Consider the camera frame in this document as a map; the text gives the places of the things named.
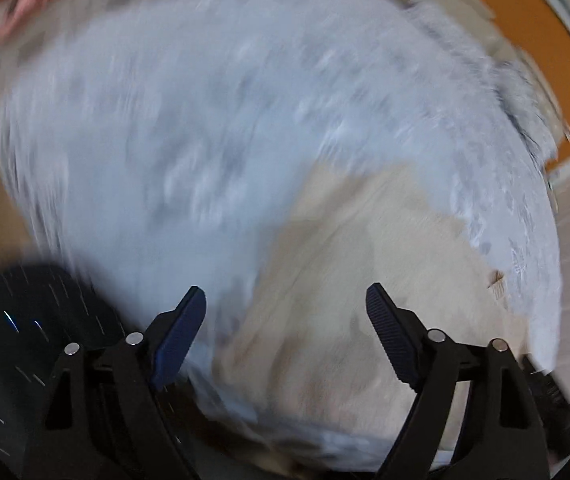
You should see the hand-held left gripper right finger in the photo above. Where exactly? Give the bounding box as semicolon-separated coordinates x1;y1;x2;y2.
365;282;550;480

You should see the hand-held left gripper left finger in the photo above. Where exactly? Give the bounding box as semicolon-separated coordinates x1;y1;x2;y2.
22;285;208;480

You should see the cream sweater with black hearts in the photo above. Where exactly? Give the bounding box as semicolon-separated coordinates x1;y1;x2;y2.
212;162;548;461

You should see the person's dark sparkly clothing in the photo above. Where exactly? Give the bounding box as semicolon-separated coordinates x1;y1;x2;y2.
0;262;131;480

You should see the ruffled blue floral pillow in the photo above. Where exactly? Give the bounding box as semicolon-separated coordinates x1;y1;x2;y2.
485;57;562;167

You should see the flat blue floral pillow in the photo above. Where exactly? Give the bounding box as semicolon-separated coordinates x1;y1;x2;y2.
405;0;496;63

